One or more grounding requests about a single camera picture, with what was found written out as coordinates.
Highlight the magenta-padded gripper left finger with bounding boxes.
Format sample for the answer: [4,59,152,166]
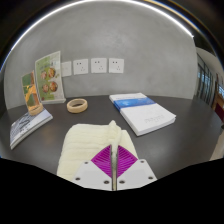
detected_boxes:
[73,144,115,191]

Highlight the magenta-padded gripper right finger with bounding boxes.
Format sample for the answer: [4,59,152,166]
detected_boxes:
[114,144,158,192]

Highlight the cream yellow towel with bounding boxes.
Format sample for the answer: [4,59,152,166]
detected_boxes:
[56,119,140,183]

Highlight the plain white book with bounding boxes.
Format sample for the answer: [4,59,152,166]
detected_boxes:
[119,103,177,137]

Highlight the beige tape roll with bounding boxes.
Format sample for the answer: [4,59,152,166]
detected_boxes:
[66,98,89,114]

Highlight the white book with blue band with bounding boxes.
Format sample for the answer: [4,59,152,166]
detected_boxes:
[108,92,157,113]

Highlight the grey cover magazine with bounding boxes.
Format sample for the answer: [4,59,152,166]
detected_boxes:
[9,108,54,150]

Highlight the yellow sign on wooden base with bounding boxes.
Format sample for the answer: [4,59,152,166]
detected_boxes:
[21,70,45,117]

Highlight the green standing menu card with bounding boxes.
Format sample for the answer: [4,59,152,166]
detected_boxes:
[34,50,67,105]

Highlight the black-framed glass partition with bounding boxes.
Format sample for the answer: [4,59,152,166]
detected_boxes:
[195,51,224,113]

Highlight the curved white ceiling light strip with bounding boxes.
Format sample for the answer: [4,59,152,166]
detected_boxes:
[0,0,196,73]

